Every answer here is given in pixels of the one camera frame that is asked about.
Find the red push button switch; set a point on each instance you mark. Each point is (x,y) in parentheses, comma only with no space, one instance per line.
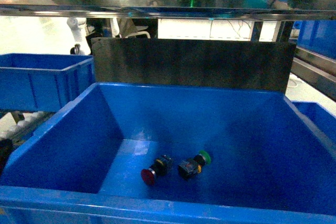
(159,168)

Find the green push button switch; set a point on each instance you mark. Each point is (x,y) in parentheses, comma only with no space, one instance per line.
(190,167)

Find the blue target container bin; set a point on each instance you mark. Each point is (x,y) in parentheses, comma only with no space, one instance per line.
(122,153)

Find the dark grey backing board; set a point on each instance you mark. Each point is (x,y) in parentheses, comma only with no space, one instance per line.
(202,63)

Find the blue bin far left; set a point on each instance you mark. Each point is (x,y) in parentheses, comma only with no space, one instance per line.
(40,82)

